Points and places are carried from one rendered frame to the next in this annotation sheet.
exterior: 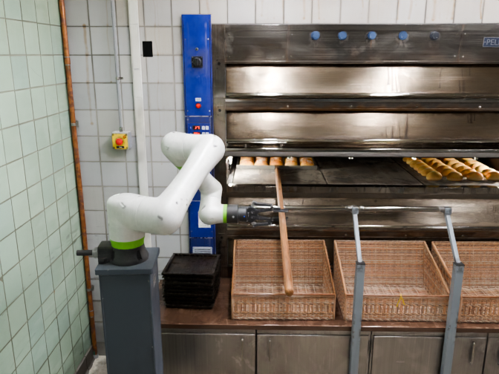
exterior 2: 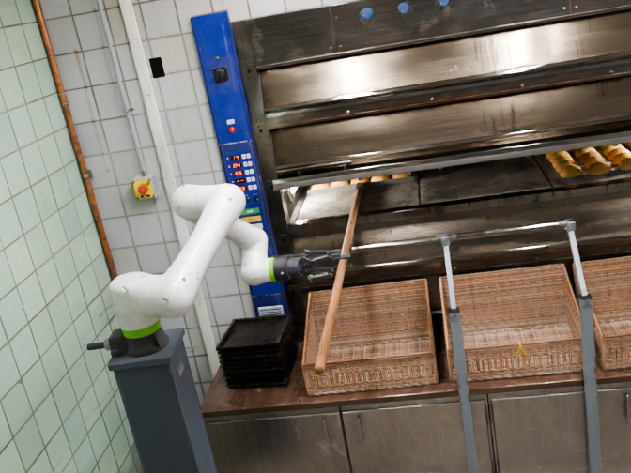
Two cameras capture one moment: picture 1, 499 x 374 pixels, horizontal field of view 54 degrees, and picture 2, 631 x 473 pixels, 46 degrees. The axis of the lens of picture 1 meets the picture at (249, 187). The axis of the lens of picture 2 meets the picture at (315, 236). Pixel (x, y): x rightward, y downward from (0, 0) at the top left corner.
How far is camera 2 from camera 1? 0.67 m
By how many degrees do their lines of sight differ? 9
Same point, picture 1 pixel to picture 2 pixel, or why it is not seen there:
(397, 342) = (524, 404)
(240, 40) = (271, 36)
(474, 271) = not seen: outside the picture
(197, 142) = (209, 197)
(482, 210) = not seen: outside the picture
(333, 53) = (395, 33)
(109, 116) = (126, 159)
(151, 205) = (154, 286)
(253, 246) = not seen: hidden behind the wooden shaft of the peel
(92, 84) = (99, 123)
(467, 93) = (589, 56)
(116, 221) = (121, 308)
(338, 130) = (420, 132)
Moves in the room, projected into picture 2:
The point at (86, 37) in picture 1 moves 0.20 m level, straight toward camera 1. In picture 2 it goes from (81, 66) to (77, 68)
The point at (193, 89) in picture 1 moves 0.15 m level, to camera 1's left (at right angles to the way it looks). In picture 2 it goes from (222, 110) to (189, 114)
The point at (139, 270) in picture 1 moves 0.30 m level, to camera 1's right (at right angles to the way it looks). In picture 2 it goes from (156, 360) to (249, 350)
